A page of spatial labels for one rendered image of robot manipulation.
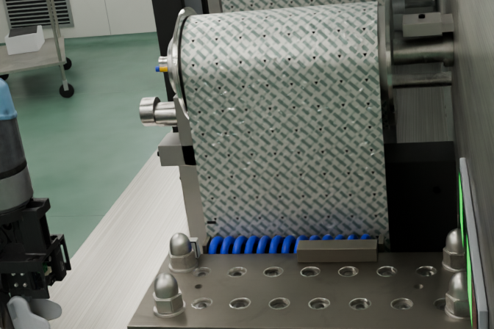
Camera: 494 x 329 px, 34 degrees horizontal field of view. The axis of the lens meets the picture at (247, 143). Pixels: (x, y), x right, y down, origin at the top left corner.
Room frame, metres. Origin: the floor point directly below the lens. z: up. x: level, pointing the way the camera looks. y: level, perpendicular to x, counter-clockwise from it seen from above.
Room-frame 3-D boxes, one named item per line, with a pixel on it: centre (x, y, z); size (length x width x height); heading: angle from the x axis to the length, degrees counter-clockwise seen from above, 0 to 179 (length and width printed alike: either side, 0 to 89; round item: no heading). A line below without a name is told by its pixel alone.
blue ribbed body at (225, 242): (0.90, -0.04, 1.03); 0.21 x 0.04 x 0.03; 76
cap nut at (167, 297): (0.79, 0.11, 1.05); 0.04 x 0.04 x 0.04
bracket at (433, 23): (0.93, -0.23, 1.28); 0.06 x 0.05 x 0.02; 76
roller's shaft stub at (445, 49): (0.94, -0.23, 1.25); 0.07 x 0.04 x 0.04; 76
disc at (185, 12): (1.00, 0.06, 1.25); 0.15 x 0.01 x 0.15; 166
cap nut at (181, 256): (0.88, 0.10, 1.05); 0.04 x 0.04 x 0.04
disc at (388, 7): (0.95, -0.19, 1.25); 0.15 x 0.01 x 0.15; 166
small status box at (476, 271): (0.55, -0.16, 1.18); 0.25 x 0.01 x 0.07; 166
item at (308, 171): (0.92, -0.05, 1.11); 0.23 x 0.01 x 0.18; 76
